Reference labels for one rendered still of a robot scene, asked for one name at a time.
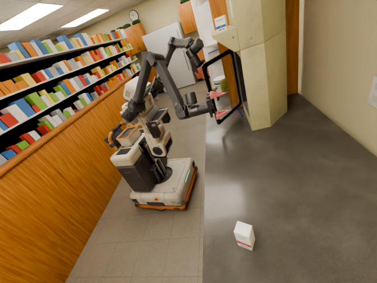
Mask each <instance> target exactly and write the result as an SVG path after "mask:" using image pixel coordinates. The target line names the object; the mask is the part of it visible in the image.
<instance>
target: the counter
mask: <svg viewBox="0 0 377 283"><path fill-rule="evenodd" d="M238 109H239V110H240V111H241V113H242V114H243V116H244V117H242V116H241V114H240V113H239V111H238V110H237V109H236V110H235V111H234V112H233V113H232V114H231V115H230V116H228V117H227V118H226V119H225V120H224V121H223V122H222V123H221V124H220V125H218V124H217V122H216V119H215V115H214V114H213V117H212V118H211V117H210V113H207V114H206V144H205V191H204V238H203V283H377V157H376V156H374V155H373V154H372V153H371V152H370V151H368V150H367V149H366V148H365V147H364V146H362V145H361V144H360V143H359V142H358V141H356V140H355V139H354V138H353V137H352V136H350V135H349V134H348V133H346V132H345V131H344V130H343V129H342V128H340V127H339V126H338V125H337V124H336V123H334V122H333V121H332V120H331V119H330V118H328V117H327V116H326V115H325V114H323V113H322V112H321V111H320V110H318V109H317V108H316V107H315V106H313V105H312V104H311V103H310V102H309V101H308V100H306V99H305V98H304V97H303V96H302V95H300V94H299V93H294V94H290V95H287V112H286V113H285V114H284V115H283V116H282V117H281V118H280V119H279V120H278V121H276V122H275V123H274V124H273V125H272V126H271V127H266V128H263V129H258V130H253V131H252V130H251V126H250V124H249V121H248V119H247V117H246V114H245V111H244V109H243V107H238ZM237 221H240V222H243V223H246V224H249V225H252V228H253V231H254V236H255V242H254V247H253V250H249V249H246V248H244V247H242V246H239V245H238V243H237V240H236V237H235V234H234V230H235V227H236V223H237Z"/></svg>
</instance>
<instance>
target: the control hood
mask: <svg viewBox="0 0 377 283"><path fill-rule="evenodd" d="M211 34H212V38H213V39H214V40H216V41H217V42H219V43H220V44H222V45H224V46H225V47H227V48H229V49H230V50H232V51H234V52H237V51H239V50H240V45H239V41H238V34H237V28H236V27H234V26H230V25H228V28H227V29H226V30H223V31H220V32H218V33H217V31H216V30H215V31H212V32H211Z"/></svg>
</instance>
